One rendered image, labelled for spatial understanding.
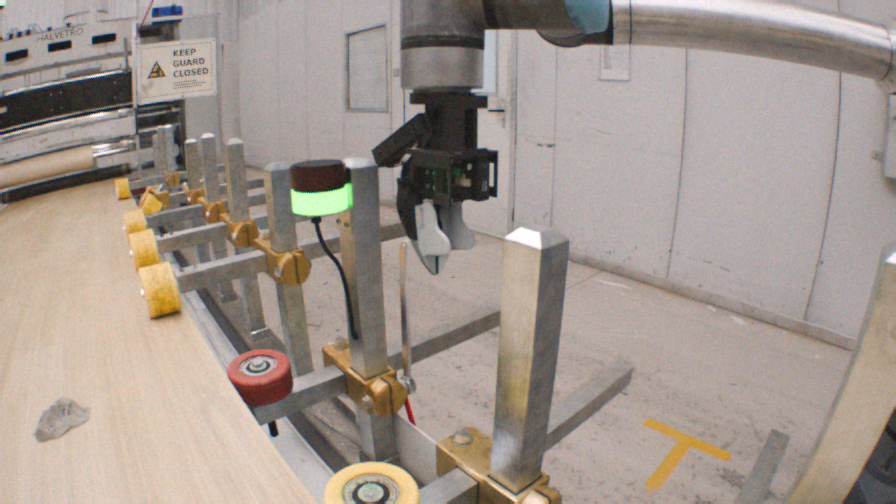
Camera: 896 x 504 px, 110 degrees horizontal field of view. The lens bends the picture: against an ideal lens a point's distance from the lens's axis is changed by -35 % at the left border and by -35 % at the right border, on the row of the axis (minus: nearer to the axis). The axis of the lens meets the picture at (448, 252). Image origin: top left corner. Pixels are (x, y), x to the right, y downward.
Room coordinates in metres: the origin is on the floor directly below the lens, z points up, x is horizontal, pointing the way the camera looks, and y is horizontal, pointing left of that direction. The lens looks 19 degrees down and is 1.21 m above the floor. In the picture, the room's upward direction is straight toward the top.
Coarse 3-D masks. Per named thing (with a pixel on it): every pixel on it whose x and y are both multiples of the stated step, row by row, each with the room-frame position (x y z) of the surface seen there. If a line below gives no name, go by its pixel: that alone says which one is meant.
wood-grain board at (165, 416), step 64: (64, 192) 1.82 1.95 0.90; (0, 256) 0.85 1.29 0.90; (64, 256) 0.85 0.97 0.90; (128, 256) 0.86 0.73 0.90; (0, 320) 0.50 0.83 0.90; (64, 320) 0.53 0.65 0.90; (128, 320) 0.56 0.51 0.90; (192, 320) 0.57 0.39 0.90; (0, 384) 0.33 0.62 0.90; (64, 384) 0.37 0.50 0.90; (128, 384) 0.39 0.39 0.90; (192, 384) 0.41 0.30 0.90; (0, 448) 0.22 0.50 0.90; (64, 448) 0.26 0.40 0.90; (128, 448) 0.28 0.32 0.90; (192, 448) 0.30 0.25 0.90; (256, 448) 0.32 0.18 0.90
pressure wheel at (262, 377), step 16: (256, 352) 0.48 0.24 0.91; (272, 352) 0.49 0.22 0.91; (240, 368) 0.45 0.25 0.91; (256, 368) 0.45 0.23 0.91; (272, 368) 0.45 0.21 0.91; (288, 368) 0.46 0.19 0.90; (240, 384) 0.42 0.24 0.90; (256, 384) 0.42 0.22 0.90; (272, 384) 0.43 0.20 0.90; (288, 384) 0.45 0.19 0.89; (256, 400) 0.42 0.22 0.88; (272, 400) 0.43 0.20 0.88; (272, 432) 0.45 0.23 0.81
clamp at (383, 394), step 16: (336, 352) 0.55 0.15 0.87; (352, 368) 0.51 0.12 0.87; (352, 384) 0.50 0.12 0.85; (368, 384) 0.48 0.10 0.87; (384, 384) 0.48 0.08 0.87; (400, 384) 0.49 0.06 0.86; (352, 400) 0.51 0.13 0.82; (368, 400) 0.47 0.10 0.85; (384, 400) 0.47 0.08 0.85; (400, 400) 0.49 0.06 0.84; (384, 416) 0.48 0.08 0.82
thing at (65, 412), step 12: (60, 408) 0.31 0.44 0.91; (72, 408) 0.31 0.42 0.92; (84, 408) 0.32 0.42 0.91; (48, 420) 0.28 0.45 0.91; (60, 420) 0.29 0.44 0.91; (72, 420) 0.30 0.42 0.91; (84, 420) 0.31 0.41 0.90; (36, 432) 0.26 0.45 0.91; (48, 432) 0.27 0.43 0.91; (60, 432) 0.27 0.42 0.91
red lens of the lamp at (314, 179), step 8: (296, 168) 0.46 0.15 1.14; (312, 168) 0.46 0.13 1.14; (320, 168) 0.46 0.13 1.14; (328, 168) 0.46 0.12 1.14; (336, 168) 0.47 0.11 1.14; (344, 168) 0.48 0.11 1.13; (296, 176) 0.46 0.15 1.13; (304, 176) 0.45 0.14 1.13; (312, 176) 0.45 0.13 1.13; (320, 176) 0.46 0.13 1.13; (328, 176) 0.46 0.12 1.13; (336, 176) 0.47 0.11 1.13; (344, 176) 0.48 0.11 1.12; (296, 184) 0.46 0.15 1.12; (304, 184) 0.45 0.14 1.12; (312, 184) 0.45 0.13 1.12; (320, 184) 0.46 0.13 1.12; (328, 184) 0.46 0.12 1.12; (336, 184) 0.47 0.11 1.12; (344, 184) 0.48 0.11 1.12
